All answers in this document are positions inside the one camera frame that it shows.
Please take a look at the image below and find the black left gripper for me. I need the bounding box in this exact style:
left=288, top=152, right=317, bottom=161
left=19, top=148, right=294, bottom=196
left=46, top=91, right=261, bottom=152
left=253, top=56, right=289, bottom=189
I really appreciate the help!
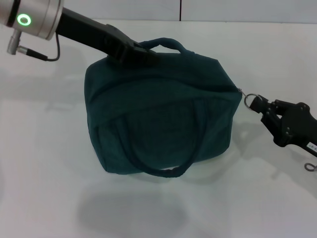
left=55, top=5, right=162, bottom=69

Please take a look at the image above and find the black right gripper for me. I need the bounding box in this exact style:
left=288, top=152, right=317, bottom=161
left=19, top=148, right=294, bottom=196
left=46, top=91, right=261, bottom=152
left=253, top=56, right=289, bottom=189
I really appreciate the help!
left=248, top=94, right=317, bottom=158

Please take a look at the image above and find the dark teal fabric lunch bag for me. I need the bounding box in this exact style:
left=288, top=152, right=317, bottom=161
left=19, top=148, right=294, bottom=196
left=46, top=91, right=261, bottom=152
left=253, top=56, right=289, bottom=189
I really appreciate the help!
left=83, top=37, right=264, bottom=179

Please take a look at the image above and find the left arm cable with plug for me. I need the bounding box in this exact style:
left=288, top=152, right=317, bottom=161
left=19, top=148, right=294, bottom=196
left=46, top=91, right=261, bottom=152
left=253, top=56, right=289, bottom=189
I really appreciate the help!
left=6, top=30, right=61, bottom=62

